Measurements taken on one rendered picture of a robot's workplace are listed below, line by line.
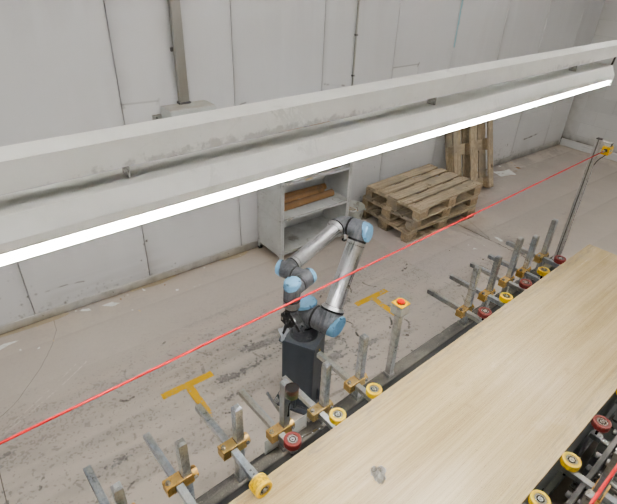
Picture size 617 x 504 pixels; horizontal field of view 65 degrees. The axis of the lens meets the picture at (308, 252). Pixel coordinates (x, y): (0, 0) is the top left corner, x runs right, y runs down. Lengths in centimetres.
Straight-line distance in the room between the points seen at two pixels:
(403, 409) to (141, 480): 170
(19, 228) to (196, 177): 31
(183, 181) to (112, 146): 14
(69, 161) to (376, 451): 181
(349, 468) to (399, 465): 22
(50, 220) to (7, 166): 10
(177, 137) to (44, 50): 308
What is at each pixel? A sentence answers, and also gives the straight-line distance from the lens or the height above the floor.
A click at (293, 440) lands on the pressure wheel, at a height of 91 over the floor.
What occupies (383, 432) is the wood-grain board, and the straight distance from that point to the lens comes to 236.
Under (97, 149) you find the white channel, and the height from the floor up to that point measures 245.
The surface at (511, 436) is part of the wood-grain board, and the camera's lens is 252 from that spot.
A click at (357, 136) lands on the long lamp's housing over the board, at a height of 236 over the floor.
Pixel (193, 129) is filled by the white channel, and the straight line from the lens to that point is 94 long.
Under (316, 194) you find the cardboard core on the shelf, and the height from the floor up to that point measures 59.
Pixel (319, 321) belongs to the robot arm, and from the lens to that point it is 299.
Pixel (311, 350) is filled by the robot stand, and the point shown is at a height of 59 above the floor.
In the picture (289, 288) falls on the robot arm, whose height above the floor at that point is 129.
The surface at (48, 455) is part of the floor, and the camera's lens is 367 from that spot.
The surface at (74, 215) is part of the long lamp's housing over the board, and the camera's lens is 88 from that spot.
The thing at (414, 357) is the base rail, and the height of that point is 70.
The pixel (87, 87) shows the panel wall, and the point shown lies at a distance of 407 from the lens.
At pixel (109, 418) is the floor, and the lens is 372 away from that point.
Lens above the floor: 273
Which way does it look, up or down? 32 degrees down
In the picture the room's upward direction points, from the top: 2 degrees clockwise
